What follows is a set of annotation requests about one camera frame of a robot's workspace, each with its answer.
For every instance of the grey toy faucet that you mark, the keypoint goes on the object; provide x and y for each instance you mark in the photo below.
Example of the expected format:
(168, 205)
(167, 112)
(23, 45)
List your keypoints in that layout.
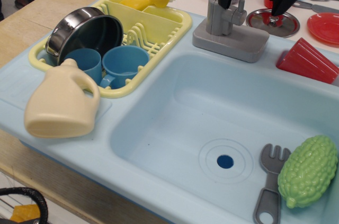
(223, 32)

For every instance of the grey toy spoon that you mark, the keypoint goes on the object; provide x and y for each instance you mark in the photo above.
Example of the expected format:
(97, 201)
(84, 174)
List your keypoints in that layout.
(314, 7)

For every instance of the steel pot lid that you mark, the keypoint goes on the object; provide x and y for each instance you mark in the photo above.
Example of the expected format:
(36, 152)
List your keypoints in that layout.
(285, 25)

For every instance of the red toy plate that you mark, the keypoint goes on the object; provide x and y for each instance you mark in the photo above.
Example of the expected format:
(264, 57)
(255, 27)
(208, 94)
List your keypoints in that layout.
(324, 27)

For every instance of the red toy cup lying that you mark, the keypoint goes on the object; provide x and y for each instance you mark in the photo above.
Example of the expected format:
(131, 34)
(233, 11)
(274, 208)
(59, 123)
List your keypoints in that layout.
(305, 60)

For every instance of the blue toy mug right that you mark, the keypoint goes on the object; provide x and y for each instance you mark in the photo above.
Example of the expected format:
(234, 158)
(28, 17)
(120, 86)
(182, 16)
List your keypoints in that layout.
(121, 63)

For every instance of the steel pot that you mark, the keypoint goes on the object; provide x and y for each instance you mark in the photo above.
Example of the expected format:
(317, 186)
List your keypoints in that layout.
(86, 27)

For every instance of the blue toy cup left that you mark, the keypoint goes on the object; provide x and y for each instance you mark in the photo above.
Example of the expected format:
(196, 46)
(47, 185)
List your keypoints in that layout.
(89, 61)

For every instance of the light blue toy sink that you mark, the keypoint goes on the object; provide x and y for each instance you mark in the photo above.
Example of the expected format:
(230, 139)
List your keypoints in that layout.
(186, 143)

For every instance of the green toy bitter gourd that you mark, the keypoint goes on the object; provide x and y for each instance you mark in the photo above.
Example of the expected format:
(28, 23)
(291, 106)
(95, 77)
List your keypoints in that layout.
(308, 172)

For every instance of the cream toy detergent bottle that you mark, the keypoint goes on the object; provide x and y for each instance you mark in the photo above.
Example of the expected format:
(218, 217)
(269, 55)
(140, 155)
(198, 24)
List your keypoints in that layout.
(64, 105)

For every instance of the brown shoe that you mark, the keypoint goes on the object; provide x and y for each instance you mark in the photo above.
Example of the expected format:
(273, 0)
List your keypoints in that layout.
(19, 4)

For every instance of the grey toy fork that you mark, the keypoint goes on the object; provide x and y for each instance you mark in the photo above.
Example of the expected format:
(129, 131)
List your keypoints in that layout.
(272, 160)

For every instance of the orange object bottom left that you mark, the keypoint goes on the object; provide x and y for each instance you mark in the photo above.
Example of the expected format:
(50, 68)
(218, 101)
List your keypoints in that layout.
(23, 213)

